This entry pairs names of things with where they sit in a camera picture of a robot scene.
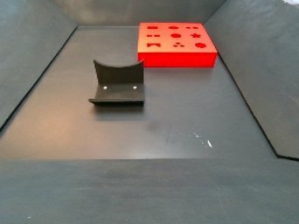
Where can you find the black curved holder stand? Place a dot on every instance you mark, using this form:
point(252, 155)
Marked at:
point(120, 84)

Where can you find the red shape sorter block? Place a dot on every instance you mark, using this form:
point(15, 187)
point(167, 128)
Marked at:
point(175, 45)

